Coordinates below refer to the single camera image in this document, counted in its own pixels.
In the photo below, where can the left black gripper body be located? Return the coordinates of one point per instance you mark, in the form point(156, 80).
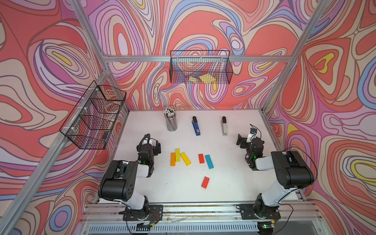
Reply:
point(154, 151)

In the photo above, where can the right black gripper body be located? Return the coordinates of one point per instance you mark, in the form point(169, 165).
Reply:
point(245, 145)

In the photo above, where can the orange wooden block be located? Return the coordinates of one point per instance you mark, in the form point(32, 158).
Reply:
point(172, 159)

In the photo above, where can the lime yellow wooden block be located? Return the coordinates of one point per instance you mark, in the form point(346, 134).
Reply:
point(177, 155)

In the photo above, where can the golden yellow wooden block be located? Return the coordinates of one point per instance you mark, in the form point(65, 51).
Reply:
point(185, 158)

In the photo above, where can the teal wooden block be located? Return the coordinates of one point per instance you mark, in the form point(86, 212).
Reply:
point(209, 161)

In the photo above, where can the small red wooden block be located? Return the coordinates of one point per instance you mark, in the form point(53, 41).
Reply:
point(201, 159)

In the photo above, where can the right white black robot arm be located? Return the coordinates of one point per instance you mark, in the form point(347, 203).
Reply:
point(292, 173)

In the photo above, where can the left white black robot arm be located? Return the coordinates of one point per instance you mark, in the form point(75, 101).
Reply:
point(119, 181)

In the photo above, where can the beige stapler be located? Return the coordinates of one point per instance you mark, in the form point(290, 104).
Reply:
point(224, 126)

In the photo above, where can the metal mesh pencil cup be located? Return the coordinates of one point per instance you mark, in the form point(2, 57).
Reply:
point(170, 117)

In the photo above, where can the blue stapler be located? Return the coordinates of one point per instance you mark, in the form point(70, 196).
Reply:
point(196, 126)

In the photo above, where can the red wooden block front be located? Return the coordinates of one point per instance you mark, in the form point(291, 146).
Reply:
point(205, 182)

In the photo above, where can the yellow sticky notes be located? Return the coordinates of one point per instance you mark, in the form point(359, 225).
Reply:
point(206, 79)

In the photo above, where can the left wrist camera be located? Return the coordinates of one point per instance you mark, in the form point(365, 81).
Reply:
point(149, 140)

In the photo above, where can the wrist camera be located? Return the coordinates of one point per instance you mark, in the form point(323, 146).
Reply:
point(149, 140)
point(252, 133)

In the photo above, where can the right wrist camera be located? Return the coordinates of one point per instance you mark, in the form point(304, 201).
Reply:
point(252, 133)

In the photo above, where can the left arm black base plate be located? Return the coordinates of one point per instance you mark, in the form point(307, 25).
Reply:
point(152, 213)

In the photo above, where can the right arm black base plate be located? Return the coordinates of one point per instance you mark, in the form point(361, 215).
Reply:
point(253, 212)

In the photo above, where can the black wire basket left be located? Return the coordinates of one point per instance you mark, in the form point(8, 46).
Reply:
point(90, 124)

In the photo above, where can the black wire basket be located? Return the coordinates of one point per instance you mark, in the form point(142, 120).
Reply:
point(90, 124)
point(186, 63)

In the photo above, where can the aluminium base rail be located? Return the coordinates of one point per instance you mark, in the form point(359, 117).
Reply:
point(223, 218)

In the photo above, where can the black wire basket back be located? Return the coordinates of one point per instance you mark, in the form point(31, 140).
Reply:
point(186, 63)

